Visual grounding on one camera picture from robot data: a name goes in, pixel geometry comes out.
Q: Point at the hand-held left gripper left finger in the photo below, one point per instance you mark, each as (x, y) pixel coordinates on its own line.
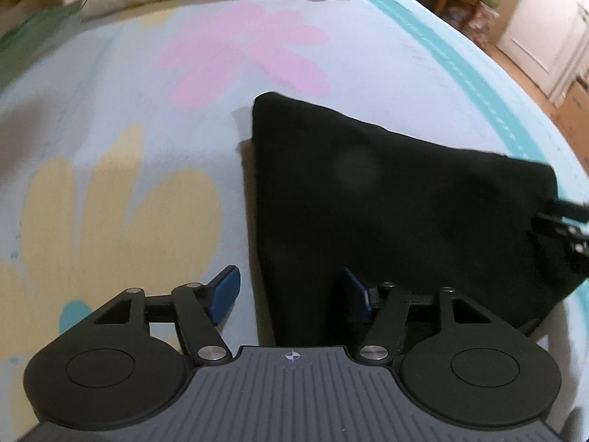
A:
(225, 290)

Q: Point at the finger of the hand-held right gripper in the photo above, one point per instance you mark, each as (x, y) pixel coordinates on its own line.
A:
(559, 228)
(570, 208)

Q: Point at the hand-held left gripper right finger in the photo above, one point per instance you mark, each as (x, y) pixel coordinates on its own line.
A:
(356, 297)

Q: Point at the black pants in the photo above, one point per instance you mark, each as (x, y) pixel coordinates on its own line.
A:
(391, 193)

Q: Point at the cardboard box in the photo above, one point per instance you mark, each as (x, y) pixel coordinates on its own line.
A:
(575, 110)

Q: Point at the white cabinet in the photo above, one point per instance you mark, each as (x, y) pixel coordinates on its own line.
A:
(543, 27)

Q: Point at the floral bed sheet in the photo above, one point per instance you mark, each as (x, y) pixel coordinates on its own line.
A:
(138, 101)

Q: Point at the green cloth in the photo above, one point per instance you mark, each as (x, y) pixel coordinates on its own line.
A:
(34, 37)

